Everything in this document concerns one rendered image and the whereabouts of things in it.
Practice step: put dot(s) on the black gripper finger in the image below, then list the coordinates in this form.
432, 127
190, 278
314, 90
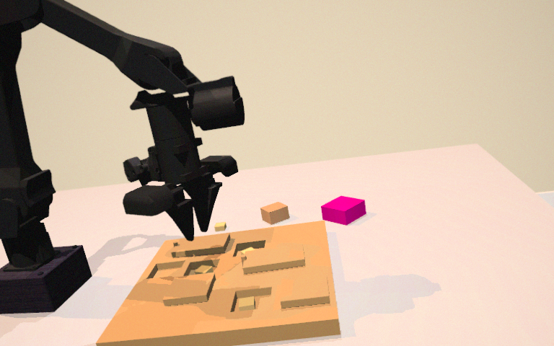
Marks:
203, 203
182, 215

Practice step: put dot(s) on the magenta block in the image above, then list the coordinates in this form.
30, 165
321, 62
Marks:
343, 210

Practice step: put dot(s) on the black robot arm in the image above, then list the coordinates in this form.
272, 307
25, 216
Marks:
26, 191

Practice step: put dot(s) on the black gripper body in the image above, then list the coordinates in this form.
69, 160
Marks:
180, 164

